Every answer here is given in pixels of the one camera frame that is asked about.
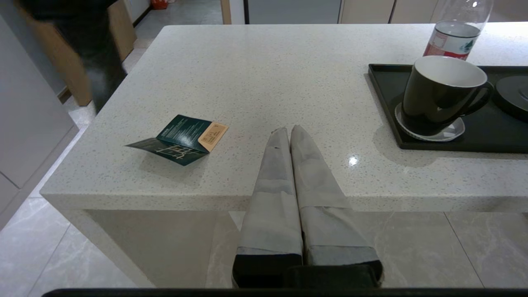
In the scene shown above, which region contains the grey lower cabinet door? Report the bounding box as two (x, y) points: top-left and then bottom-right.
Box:
(340, 0), (396, 24)
(390, 0), (438, 24)

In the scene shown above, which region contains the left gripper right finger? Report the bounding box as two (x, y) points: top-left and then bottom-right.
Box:
(290, 125), (382, 266)

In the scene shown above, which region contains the black rectangular serving tray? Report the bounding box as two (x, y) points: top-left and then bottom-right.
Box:
(368, 64), (528, 154)

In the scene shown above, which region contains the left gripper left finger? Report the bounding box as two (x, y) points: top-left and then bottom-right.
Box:
(232, 127), (304, 288)

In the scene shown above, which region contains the water bottle red cap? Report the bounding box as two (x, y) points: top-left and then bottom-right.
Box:
(423, 0), (494, 61)

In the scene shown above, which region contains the dark green folded booklet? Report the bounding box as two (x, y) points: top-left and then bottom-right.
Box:
(125, 114), (229, 166)

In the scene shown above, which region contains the round black kettle base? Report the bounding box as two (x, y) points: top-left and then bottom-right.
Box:
(493, 75), (528, 122)

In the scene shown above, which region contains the white side cabinet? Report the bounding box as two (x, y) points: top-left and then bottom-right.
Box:
(0, 12), (80, 227)

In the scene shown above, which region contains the black mug white inside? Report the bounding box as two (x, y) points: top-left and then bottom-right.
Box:
(402, 56), (494, 137)

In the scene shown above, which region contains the person in black clothes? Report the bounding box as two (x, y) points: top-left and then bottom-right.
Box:
(16, 0), (127, 114)

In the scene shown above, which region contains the brown wooden door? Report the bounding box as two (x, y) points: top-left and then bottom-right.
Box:
(12, 0), (137, 107)

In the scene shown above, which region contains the white saucer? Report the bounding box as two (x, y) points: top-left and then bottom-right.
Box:
(394, 102), (466, 142)

